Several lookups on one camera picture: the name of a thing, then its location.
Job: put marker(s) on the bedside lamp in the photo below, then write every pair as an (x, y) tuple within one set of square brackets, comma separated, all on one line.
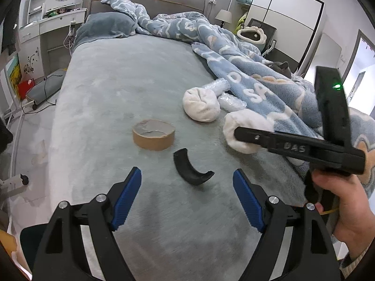
[(224, 17)]

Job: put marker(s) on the brown tape roll flat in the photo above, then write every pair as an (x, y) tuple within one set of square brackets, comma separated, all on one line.
[(152, 134)]

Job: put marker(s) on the white wardrobe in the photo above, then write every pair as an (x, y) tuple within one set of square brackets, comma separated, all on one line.
[(298, 25)]

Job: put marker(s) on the person right hand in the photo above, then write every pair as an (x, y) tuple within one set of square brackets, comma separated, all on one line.
[(355, 226)]

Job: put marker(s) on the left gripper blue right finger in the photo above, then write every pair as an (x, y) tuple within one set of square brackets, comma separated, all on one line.
[(252, 198)]

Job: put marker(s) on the white cloud cat bed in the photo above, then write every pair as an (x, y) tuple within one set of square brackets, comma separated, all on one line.
[(253, 35)]

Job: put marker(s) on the black curved plastic piece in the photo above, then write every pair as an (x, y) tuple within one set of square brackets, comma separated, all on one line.
[(186, 171)]

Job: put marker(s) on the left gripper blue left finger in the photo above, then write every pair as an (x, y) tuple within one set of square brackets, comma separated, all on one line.
[(123, 195)]

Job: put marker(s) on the blue patterned blanket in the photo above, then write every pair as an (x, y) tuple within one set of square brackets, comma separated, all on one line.
[(274, 101)]

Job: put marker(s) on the white clothes rack base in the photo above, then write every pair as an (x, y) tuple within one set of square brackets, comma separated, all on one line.
[(13, 183)]

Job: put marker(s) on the grey-green bed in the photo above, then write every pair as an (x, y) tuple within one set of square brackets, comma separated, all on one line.
[(120, 107)]

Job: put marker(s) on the bubble wrap roll upper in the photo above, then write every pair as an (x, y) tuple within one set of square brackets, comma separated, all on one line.
[(218, 86)]

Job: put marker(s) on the white dressing table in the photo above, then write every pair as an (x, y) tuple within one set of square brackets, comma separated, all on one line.
[(45, 39)]

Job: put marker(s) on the blue-grey pillow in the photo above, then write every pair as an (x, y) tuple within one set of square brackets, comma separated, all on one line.
[(105, 25)]

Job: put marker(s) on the dark teal trash bin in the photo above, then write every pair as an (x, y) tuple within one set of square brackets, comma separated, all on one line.
[(30, 238)]

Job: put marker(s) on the bubble wrap roll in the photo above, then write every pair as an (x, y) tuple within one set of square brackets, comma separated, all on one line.
[(231, 103), (218, 86)]

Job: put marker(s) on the bubble wrap roll lower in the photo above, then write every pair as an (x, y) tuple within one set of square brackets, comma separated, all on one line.
[(231, 103)]

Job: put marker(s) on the red box on floor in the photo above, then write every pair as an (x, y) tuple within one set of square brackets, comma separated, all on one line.
[(24, 87)]

